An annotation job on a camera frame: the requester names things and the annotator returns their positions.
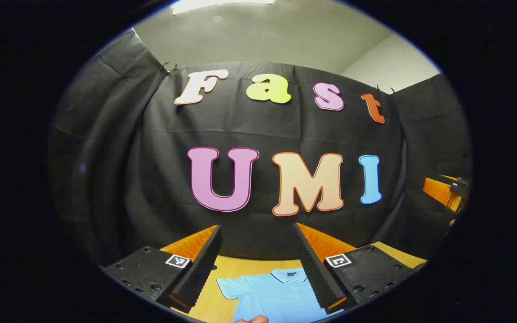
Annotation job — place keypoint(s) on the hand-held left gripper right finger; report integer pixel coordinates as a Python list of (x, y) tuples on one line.
[(314, 269)]

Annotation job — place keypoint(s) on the light blue polo T-shirt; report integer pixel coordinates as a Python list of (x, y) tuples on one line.
[(272, 296)]

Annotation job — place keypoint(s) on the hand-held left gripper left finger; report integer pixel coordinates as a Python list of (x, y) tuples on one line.
[(198, 269)]

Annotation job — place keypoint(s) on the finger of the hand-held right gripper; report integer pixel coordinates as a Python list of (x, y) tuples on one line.
[(440, 190)]

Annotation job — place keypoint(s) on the black backdrop cloth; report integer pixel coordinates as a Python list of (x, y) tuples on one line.
[(151, 179)]

